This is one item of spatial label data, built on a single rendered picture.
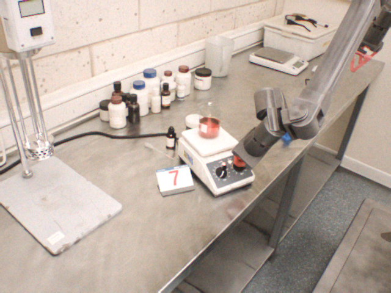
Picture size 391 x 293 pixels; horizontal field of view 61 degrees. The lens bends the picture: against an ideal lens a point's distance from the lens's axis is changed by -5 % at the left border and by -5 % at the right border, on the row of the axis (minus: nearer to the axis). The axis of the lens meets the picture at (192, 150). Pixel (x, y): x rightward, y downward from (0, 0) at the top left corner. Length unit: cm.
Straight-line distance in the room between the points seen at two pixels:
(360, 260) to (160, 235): 84
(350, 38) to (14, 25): 67
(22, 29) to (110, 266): 48
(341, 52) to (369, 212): 96
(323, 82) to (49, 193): 70
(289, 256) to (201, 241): 106
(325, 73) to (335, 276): 77
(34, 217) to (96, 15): 66
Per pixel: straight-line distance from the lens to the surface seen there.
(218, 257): 162
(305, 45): 190
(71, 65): 119
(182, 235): 81
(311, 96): 77
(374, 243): 151
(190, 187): 92
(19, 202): 92
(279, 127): 76
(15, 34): 64
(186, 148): 95
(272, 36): 198
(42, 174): 99
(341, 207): 219
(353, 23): 88
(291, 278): 174
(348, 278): 135
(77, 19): 117
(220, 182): 89
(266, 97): 80
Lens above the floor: 136
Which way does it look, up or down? 35 degrees down
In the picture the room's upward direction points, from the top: 4 degrees clockwise
